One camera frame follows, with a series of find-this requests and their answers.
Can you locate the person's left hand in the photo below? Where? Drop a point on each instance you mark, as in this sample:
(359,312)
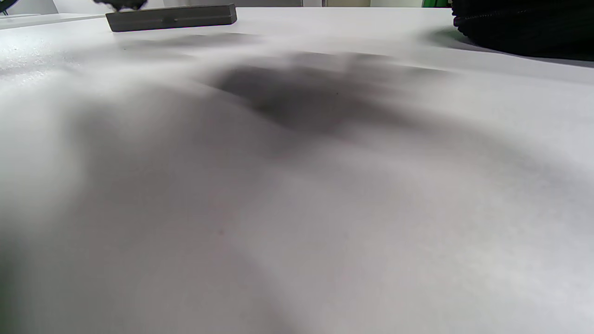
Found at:
(121,4)

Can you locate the dark grey stationery box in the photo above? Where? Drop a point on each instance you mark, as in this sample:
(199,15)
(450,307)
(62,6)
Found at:
(171,18)

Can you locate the black fabric backpack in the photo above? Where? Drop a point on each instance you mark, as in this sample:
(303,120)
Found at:
(524,28)

